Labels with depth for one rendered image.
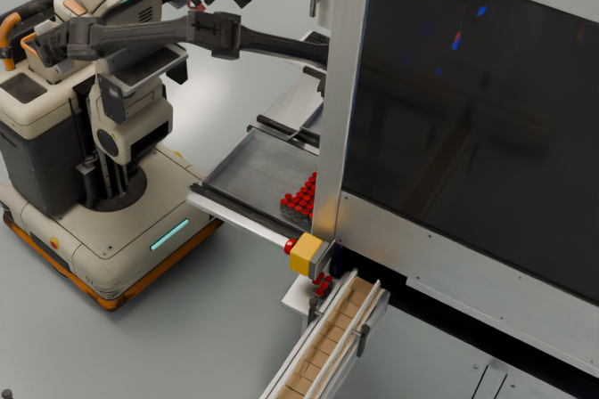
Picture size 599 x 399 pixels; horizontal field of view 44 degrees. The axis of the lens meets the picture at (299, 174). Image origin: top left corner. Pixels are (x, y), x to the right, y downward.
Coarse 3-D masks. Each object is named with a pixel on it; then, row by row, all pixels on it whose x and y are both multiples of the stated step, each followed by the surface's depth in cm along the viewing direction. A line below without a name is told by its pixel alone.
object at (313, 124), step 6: (318, 108) 232; (312, 114) 229; (318, 114) 233; (306, 120) 226; (312, 120) 231; (318, 120) 231; (300, 126) 224; (306, 126) 228; (312, 126) 229; (318, 126) 230; (306, 132) 224; (312, 132) 223; (318, 132) 228; (318, 138) 223
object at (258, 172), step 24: (240, 144) 219; (264, 144) 223; (288, 144) 219; (216, 168) 211; (240, 168) 216; (264, 168) 216; (288, 168) 217; (312, 168) 217; (216, 192) 207; (240, 192) 209; (264, 192) 210; (288, 192) 210
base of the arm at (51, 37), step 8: (48, 32) 198; (56, 32) 197; (32, 40) 198; (40, 40) 200; (48, 40) 198; (56, 40) 196; (40, 48) 200; (48, 48) 198; (56, 48) 197; (64, 48) 197; (40, 56) 200; (48, 56) 201; (56, 56) 200; (64, 56) 200; (48, 64) 202
